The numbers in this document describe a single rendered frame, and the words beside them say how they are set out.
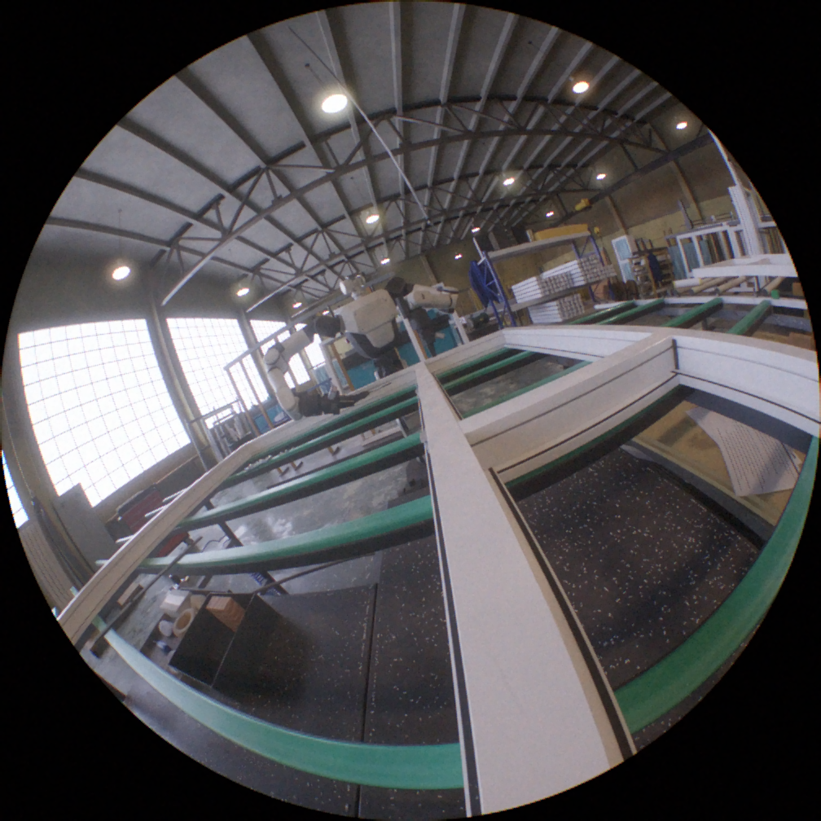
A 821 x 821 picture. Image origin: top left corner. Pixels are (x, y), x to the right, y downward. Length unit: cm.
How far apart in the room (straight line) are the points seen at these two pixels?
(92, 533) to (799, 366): 772
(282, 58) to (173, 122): 275
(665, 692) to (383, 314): 132
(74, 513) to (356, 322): 705
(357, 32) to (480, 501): 827
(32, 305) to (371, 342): 951
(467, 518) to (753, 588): 23
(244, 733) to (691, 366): 66
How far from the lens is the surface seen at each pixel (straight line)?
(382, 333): 127
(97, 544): 735
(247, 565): 51
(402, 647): 55
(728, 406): 54
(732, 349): 44
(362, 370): 478
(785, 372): 42
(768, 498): 66
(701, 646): 21
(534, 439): 33
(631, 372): 41
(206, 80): 789
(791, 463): 77
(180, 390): 998
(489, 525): 17
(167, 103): 803
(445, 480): 23
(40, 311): 971
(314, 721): 60
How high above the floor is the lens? 105
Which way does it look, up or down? 15 degrees down
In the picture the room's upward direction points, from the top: 24 degrees counter-clockwise
